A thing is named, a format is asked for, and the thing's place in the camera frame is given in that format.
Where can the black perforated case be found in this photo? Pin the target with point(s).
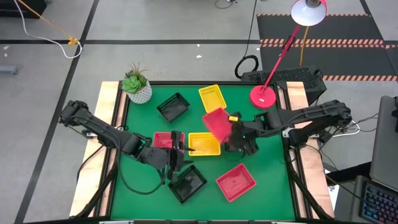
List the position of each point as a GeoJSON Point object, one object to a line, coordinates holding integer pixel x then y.
{"type": "Point", "coordinates": [292, 74]}

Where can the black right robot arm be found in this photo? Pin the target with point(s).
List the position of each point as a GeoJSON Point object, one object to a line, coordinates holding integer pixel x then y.
{"type": "Point", "coordinates": [311, 115]}

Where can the grey floor bracket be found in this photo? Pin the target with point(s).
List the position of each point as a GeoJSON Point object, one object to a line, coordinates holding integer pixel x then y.
{"type": "Point", "coordinates": [7, 69]}

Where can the yellow plastic basket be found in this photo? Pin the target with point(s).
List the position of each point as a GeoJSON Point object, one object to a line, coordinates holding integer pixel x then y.
{"type": "Point", "coordinates": [203, 144]}
{"type": "Point", "coordinates": [212, 98]}

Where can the backlit keyboard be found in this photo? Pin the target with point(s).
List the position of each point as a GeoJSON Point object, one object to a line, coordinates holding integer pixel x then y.
{"type": "Point", "coordinates": [379, 205]}

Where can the succulent in white pot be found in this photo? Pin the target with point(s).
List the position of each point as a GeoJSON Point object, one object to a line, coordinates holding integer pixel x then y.
{"type": "Point", "coordinates": [140, 95]}

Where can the dark floor box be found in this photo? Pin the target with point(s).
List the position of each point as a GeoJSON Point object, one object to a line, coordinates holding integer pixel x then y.
{"type": "Point", "coordinates": [18, 9]}

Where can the black aluminium table frame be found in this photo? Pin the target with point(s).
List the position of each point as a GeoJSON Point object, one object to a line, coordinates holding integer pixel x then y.
{"type": "Point", "coordinates": [186, 83]}

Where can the wooden table plank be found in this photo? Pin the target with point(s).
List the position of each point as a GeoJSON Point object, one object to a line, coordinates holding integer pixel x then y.
{"type": "Point", "coordinates": [107, 93]}
{"type": "Point", "coordinates": [297, 96]}

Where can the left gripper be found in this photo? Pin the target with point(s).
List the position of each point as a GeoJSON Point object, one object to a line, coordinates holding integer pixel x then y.
{"type": "Point", "coordinates": [158, 158]}

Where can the red plastic basket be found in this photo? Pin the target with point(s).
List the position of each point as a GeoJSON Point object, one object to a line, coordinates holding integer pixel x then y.
{"type": "Point", "coordinates": [235, 183]}
{"type": "Point", "coordinates": [162, 140]}
{"type": "Point", "coordinates": [217, 124]}

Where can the black hazard striped floor mat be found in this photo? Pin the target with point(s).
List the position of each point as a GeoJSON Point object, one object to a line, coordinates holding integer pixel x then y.
{"type": "Point", "coordinates": [342, 59]}

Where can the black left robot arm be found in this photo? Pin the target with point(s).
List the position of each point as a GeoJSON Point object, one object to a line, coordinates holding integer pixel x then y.
{"type": "Point", "coordinates": [102, 129]}

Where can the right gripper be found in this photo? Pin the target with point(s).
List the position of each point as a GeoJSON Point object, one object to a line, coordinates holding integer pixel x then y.
{"type": "Point", "coordinates": [247, 137]}

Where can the yellow sticker tag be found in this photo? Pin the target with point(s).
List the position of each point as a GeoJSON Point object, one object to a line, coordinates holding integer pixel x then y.
{"type": "Point", "coordinates": [233, 118]}

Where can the green table mat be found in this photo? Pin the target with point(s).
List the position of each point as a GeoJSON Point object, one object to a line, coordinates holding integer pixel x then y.
{"type": "Point", "coordinates": [140, 202]}

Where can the grey laptop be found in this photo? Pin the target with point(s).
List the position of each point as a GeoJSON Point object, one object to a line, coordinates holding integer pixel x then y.
{"type": "Point", "coordinates": [385, 149]}

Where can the red desk lamp white shade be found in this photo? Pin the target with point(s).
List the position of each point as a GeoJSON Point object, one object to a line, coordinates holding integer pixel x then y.
{"type": "Point", "coordinates": [262, 97]}

